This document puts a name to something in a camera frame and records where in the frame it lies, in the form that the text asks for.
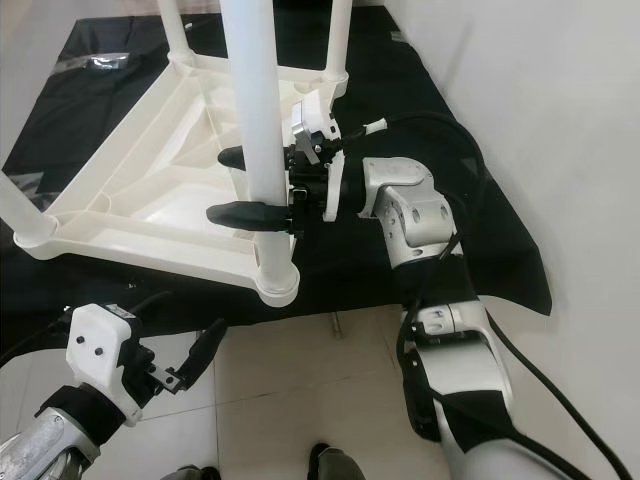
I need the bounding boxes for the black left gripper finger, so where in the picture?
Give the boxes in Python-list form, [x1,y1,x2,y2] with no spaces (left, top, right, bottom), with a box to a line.
[127,292,174,321]
[178,320,228,391]

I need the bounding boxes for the narrow clear tape strip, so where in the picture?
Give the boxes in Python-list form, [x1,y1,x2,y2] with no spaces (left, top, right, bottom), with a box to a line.
[80,55,131,76]

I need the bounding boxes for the large clear tape patch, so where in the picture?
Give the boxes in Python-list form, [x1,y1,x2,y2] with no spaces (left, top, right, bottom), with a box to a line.
[0,170,46,196]

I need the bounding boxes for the black table cloth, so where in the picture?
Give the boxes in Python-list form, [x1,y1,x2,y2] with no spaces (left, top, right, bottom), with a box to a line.
[0,5,553,336]

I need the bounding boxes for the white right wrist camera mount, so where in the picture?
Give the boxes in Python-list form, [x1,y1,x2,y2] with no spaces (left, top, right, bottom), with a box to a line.
[290,90,346,221]

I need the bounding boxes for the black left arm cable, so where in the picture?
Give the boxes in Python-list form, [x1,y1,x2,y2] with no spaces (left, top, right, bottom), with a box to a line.
[0,315,76,366]

